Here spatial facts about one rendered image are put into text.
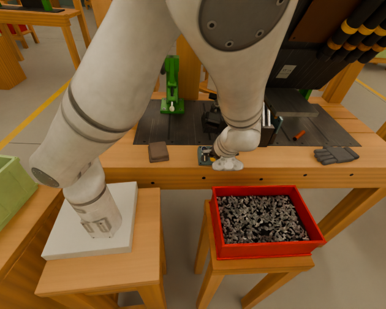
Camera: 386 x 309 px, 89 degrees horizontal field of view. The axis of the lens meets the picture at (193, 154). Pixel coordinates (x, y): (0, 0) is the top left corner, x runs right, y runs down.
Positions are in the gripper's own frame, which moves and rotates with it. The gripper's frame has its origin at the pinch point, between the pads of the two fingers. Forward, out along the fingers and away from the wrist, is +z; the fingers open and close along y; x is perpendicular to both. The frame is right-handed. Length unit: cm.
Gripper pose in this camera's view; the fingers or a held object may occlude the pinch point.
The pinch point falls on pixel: (217, 155)
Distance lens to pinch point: 73.8
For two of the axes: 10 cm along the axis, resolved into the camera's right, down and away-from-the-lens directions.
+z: -0.7, 2.0, 9.8
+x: 0.1, 9.8, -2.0
